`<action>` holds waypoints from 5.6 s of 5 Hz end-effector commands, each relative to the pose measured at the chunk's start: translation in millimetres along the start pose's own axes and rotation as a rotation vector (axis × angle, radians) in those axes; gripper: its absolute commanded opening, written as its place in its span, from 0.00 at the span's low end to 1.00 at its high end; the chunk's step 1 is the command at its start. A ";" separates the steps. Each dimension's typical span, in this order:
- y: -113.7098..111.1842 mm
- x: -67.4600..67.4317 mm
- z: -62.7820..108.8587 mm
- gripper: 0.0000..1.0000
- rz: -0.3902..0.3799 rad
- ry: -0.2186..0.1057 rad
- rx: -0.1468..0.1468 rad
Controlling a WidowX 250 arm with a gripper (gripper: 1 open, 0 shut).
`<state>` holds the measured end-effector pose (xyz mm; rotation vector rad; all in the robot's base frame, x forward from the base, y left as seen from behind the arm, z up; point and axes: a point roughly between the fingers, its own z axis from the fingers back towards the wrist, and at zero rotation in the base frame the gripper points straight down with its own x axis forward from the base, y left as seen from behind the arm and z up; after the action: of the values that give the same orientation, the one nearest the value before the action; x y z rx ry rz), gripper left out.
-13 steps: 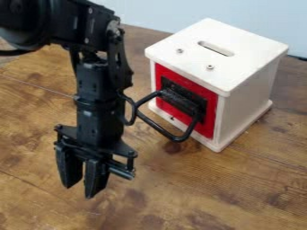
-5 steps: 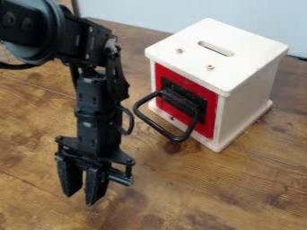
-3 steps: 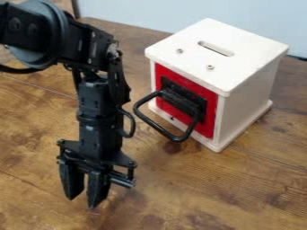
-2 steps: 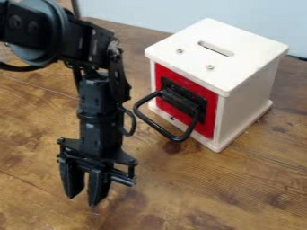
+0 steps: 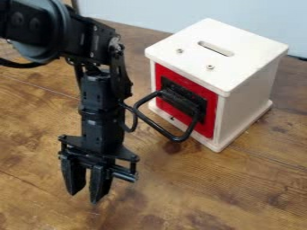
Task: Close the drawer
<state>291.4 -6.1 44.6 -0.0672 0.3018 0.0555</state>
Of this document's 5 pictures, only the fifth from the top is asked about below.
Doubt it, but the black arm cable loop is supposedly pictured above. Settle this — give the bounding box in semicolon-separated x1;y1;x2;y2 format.
119;102;139;134

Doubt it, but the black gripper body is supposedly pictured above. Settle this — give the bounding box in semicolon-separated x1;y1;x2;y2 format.
59;135;141;182

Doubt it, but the black metal drawer handle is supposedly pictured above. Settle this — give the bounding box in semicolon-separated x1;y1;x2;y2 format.
133;87;206;143

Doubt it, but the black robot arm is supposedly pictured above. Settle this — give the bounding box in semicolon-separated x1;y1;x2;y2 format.
0;0;138;203

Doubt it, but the red drawer front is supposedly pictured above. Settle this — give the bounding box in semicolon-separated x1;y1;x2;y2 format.
155;64;219;138

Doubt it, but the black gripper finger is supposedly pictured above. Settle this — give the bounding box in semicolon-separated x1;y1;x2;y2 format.
88;165;113;204
60;155;87;195

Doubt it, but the white wooden box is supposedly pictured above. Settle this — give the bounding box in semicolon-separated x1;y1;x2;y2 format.
146;18;290;152

